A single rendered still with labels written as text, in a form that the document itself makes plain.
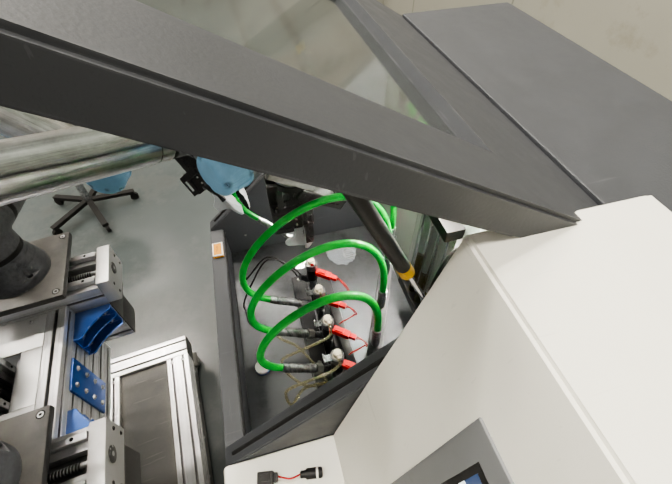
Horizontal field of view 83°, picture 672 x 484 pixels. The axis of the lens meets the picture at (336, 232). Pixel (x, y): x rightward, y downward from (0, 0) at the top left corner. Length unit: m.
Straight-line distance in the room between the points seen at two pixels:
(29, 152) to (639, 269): 0.66
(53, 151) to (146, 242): 2.11
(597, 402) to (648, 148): 0.45
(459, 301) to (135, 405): 1.63
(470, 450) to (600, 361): 0.16
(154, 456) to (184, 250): 1.21
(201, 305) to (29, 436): 1.39
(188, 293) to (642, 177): 2.10
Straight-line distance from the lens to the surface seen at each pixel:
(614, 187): 0.61
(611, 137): 0.70
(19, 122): 0.89
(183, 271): 2.43
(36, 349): 1.22
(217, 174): 0.57
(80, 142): 0.61
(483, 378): 0.40
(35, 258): 1.20
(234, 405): 0.95
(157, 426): 1.82
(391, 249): 0.40
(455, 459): 0.47
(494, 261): 0.38
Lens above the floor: 1.83
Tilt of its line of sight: 48 degrees down
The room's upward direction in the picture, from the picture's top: 1 degrees counter-clockwise
